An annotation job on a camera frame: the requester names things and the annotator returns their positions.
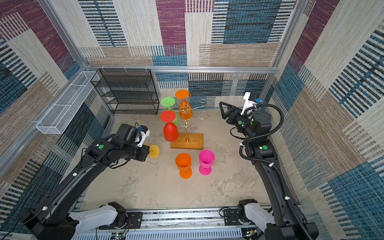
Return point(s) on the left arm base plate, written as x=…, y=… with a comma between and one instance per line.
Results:
x=133, y=220

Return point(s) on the green wine glass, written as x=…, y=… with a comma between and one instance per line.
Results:
x=169, y=102

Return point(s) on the orange wine glass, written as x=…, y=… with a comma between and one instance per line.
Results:
x=183, y=162
x=185, y=109

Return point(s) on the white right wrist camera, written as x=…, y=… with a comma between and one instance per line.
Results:
x=251, y=99

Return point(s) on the magenta wine glass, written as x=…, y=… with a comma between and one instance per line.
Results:
x=206, y=160

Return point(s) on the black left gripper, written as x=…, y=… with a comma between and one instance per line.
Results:
x=145, y=150

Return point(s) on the black wire shelf rack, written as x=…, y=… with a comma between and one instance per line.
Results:
x=127, y=91

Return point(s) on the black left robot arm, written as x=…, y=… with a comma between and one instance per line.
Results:
x=52, y=219

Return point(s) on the white wire mesh basket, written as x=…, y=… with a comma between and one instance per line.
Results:
x=59, y=116

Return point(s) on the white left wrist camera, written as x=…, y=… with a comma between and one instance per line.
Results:
x=142, y=133

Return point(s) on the orange wine glass back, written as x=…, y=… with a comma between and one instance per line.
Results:
x=185, y=109

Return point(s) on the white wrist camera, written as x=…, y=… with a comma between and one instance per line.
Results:
x=142, y=133
x=251, y=99

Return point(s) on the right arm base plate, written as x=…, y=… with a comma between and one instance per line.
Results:
x=231, y=218

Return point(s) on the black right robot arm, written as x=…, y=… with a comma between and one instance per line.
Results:
x=286, y=221

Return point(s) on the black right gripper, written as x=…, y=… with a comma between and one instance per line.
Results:
x=235, y=112

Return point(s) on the yellow wine glass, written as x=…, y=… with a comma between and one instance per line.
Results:
x=154, y=151

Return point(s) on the red wine glass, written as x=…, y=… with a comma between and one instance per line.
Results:
x=171, y=132

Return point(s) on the aluminium front rail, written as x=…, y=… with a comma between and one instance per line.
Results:
x=182, y=219

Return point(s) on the gold wire wine glass rack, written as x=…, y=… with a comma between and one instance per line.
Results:
x=187, y=140

